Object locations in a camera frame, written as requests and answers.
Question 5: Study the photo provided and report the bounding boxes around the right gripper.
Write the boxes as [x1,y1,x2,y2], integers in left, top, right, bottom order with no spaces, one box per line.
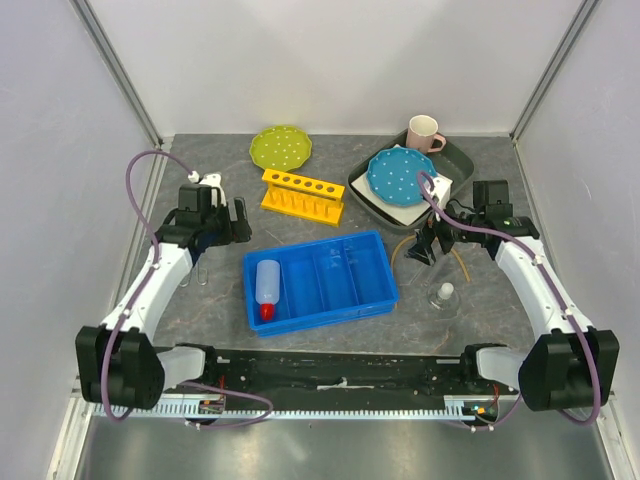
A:
[403,193,484,267]

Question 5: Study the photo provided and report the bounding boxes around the glass flask white stopper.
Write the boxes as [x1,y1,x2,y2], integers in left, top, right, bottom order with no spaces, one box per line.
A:
[428,282,460,312]

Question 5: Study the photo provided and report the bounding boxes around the wash bottle red cap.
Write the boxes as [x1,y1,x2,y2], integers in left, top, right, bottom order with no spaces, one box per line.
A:
[255,259,281,322]

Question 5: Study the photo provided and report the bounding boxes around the metal crucible tongs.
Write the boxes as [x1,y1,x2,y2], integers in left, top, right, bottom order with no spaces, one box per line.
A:
[179,261,209,288]

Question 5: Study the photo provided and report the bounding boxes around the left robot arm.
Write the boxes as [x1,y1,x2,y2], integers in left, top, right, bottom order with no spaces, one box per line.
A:
[75,173,251,410]

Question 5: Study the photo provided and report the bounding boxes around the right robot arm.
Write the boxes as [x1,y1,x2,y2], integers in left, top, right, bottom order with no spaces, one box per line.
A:
[409,171,620,424]

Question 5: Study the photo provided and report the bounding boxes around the yellow rubber tube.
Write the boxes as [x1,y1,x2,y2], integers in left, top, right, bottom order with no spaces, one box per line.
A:
[390,235,472,283]

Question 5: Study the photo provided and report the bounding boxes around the white square plate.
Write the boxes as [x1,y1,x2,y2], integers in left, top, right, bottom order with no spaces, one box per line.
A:
[351,145,453,226]

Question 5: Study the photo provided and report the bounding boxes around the blue dotted plate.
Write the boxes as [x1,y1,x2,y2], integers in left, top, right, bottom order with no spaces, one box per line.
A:
[366,147,438,207]

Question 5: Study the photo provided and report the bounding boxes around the yellow test tube rack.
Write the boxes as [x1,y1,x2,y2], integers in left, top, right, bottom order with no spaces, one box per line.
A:
[261,169,345,227]

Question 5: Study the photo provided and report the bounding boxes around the green dotted plate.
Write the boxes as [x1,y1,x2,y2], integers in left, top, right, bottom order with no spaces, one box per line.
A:
[249,125,312,172]

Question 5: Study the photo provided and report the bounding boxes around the dark green tray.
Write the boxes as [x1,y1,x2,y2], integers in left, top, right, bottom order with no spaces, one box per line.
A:
[346,129,475,234]

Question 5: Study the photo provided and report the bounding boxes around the blue plastic organizer tray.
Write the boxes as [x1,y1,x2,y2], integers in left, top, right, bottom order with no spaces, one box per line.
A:
[243,231,399,337]

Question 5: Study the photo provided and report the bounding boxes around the pink mug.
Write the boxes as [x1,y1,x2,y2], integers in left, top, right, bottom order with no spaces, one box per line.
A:
[405,115,447,155]

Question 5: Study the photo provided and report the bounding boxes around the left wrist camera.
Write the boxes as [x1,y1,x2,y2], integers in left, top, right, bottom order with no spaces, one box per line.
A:
[188,171,226,207]

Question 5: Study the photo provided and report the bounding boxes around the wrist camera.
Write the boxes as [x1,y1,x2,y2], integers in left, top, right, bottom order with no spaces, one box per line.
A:
[188,171,226,207]
[423,175,452,210]

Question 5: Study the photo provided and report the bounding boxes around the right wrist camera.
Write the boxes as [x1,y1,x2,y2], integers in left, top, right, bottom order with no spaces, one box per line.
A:
[423,175,452,210]

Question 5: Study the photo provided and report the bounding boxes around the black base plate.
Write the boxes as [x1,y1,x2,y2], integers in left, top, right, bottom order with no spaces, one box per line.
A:
[193,349,518,398]

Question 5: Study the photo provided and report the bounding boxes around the cable duct rail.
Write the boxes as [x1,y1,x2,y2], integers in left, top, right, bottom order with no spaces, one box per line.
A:
[129,395,479,422]

